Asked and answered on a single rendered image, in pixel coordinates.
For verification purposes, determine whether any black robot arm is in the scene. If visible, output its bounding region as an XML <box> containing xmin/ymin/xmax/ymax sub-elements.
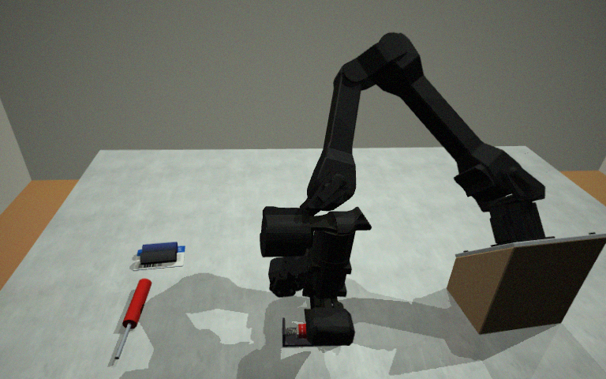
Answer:
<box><xmin>260</xmin><ymin>32</ymin><xmax>555</xmax><ymax>298</ymax></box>

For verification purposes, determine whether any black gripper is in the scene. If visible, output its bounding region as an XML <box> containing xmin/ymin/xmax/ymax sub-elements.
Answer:
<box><xmin>304</xmin><ymin>248</ymin><xmax>356</xmax><ymax>346</ymax></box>

